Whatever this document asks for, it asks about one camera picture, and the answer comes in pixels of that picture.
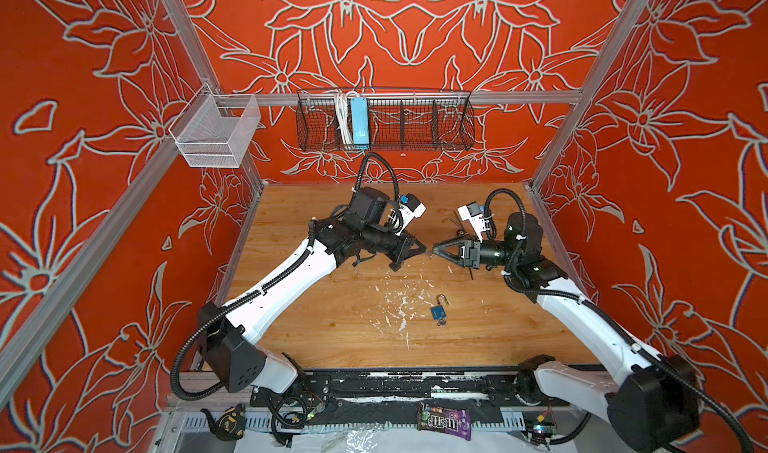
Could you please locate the black wire wall basket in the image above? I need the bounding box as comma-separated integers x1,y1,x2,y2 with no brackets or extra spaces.
295,87,477,153

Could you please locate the small green circuit board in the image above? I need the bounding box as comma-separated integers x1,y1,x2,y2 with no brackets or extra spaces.
523,414,554,452

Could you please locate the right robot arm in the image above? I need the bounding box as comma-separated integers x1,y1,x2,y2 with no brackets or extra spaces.
433,188,754,452

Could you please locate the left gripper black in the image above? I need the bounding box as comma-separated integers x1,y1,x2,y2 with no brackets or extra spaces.
361,220,426,264

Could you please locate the light blue box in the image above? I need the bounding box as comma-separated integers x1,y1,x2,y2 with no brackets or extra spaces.
349,96,370,150

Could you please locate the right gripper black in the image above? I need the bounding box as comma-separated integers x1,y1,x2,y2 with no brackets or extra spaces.
435,235,525,273

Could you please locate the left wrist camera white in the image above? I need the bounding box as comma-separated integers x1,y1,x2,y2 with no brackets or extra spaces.
399,193,426,223

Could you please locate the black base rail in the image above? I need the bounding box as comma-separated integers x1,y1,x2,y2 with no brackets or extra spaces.
251,366,574,430

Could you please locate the white mesh basket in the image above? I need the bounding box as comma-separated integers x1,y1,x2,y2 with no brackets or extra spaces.
169,83,262,169

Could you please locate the white cable bundle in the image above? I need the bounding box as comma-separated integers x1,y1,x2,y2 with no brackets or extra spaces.
333,91,355,148

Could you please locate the silver hex key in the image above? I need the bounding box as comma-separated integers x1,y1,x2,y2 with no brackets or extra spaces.
442,213,463,230

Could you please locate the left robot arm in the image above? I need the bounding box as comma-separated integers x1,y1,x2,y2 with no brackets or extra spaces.
170,152,426,401

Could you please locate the purple candy bag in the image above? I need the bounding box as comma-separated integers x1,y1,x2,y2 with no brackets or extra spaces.
417,403,472,441

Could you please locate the black tape measure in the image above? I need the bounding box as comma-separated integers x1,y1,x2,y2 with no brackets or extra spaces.
201,403,246,442

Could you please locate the blue padlock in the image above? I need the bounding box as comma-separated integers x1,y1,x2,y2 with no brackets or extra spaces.
430,294,450,324

